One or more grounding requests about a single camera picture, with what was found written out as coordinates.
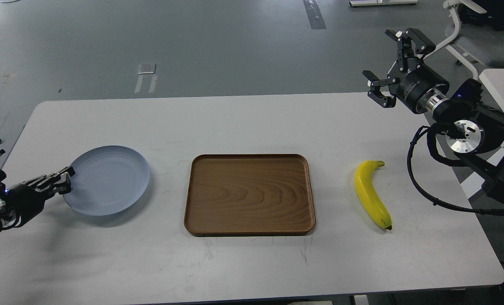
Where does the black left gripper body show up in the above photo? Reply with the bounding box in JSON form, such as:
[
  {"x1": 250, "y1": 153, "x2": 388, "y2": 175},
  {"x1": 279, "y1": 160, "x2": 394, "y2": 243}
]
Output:
[{"x1": 5, "y1": 183, "x2": 49, "y2": 227}]

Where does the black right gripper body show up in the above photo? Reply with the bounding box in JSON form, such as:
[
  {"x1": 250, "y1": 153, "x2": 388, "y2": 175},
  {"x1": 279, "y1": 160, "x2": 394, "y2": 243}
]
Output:
[{"x1": 396, "y1": 64, "x2": 450, "y2": 114}]

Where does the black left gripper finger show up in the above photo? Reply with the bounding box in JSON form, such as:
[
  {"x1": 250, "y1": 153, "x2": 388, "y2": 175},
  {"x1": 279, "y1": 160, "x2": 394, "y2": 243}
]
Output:
[
  {"x1": 25, "y1": 166, "x2": 75, "y2": 189},
  {"x1": 44, "y1": 176, "x2": 72, "y2": 197}
]

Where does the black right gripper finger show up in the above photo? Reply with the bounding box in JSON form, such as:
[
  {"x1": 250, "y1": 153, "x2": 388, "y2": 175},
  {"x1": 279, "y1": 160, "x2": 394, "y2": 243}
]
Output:
[
  {"x1": 362, "y1": 70, "x2": 400, "y2": 108},
  {"x1": 385, "y1": 28, "x2": 436, "y2": 77}
]

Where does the light blue plate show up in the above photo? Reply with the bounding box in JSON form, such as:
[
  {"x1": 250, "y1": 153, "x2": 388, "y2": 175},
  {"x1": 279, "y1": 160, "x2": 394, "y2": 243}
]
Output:
[{"x1": 63, "y1": 145, "x2": 150, "y2": 216}]

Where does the yellow banana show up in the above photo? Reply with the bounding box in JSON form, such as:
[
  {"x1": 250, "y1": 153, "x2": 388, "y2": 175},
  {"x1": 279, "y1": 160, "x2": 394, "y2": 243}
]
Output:
[{"x1": 353, "y1": 160, "x2": 393, "y2": 230}]

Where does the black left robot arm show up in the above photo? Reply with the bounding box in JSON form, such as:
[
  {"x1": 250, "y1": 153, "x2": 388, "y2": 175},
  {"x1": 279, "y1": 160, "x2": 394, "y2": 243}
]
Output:
[{"x1": 0, "y1": 166, "x2": 75, "y2": 233}]

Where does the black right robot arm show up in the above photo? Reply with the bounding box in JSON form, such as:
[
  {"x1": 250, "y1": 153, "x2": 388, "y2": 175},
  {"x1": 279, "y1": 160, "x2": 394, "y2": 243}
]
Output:
[{"x1": 362, "y1": 28, "x2": 504, "y2": 216}]

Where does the white office chair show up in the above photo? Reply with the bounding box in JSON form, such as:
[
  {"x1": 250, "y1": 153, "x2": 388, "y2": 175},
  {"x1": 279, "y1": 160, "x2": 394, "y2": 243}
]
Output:
[{"x1": 436, "y1": 0, "x2": 504, "y2": 80}]

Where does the white flat floor base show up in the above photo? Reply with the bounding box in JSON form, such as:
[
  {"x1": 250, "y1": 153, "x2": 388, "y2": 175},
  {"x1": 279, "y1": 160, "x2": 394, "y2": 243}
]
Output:
[{"x1": 349, "y1": 0, "x2": 419, "y2": 7}]

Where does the brown wooden tray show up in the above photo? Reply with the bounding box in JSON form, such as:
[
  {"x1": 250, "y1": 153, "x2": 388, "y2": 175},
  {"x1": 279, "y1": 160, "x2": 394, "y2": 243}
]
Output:
[{"x1": 183, "y1": 154, "x2": 316, "y2": 237}]

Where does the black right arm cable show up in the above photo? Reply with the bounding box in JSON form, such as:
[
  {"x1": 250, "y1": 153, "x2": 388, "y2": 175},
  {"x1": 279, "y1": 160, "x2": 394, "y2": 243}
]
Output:
[{"x1": 407, "y1": 125, "x2": 504, "y2": 217}]

